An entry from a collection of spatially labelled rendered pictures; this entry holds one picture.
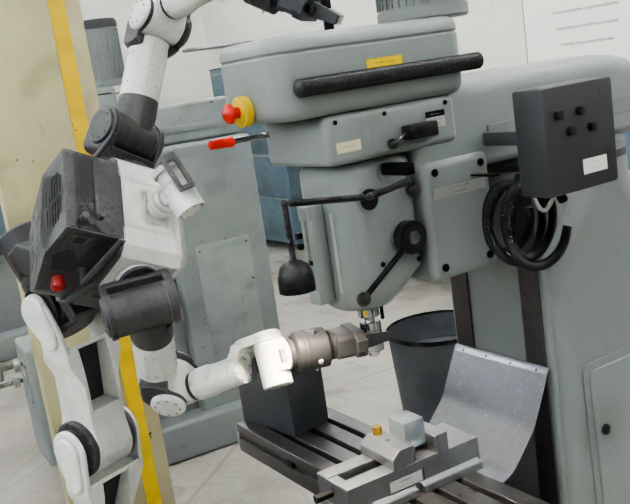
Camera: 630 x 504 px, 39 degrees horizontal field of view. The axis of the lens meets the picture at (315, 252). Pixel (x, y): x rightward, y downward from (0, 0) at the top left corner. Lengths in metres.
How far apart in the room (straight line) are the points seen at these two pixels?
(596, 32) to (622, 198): 4.68
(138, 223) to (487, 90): 0.80
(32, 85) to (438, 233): 1.92
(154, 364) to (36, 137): 1.64
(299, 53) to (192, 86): 9.99
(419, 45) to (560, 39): 5.23
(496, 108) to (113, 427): 1.17
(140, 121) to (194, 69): 9.66
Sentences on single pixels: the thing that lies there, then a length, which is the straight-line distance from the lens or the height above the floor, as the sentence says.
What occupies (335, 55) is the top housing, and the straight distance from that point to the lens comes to 1.71.
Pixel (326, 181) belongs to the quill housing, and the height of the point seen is 1.60.
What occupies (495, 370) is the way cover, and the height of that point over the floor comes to 1.04.
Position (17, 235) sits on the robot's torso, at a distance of 2.21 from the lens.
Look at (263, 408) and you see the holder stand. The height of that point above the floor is 0.97.
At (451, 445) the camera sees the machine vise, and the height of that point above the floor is 0.99.
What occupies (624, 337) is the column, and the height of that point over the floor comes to 1.09.
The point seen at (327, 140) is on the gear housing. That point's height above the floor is 1.68.
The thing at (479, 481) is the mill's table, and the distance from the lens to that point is 1.97.
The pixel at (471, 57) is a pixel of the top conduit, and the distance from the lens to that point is 1.88.
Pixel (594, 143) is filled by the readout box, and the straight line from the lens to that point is 1.83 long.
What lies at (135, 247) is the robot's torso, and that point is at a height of 1.52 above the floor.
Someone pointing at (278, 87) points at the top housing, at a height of 1.80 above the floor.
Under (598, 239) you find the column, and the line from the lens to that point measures 2.14.
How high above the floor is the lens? 1.82
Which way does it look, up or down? 11 degrees down
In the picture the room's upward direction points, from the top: 8 degrees counter-clockwise
